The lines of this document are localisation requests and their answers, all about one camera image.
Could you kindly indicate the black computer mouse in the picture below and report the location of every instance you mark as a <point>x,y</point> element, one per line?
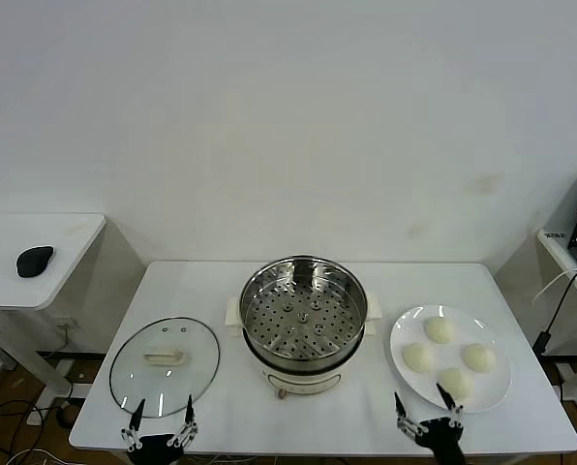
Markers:
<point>34,261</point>

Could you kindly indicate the white round plate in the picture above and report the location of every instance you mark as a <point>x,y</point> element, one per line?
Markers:
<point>414,327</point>

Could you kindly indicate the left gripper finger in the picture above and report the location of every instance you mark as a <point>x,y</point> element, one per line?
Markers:
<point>134,431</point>
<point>187,428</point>

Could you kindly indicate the brown round floor object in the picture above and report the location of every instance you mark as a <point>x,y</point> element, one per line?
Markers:
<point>68,416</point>

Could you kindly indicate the perforated steel steamer basket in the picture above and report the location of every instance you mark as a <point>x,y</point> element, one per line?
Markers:
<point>262,290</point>

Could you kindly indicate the white steamed baozi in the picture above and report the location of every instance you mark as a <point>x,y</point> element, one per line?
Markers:
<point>418,357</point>
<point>479,357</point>
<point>441,330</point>
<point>457,380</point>

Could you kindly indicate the cream electric cooker base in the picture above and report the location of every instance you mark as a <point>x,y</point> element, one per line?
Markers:
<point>303,379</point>

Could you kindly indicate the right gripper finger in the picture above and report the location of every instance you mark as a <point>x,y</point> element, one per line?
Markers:
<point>407,425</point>
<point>454,415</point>

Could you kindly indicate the white side table with mouse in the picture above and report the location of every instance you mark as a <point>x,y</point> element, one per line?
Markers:
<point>8,290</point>

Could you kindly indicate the white side table with laptop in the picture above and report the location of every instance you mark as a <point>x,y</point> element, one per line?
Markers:
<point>559,253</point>

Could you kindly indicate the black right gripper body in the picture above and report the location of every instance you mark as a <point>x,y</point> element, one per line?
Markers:
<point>441,438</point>

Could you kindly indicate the small printed table sticker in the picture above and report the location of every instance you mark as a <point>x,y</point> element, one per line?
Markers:
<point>555,235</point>

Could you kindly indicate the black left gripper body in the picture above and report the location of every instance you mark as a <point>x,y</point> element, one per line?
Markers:
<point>155,450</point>

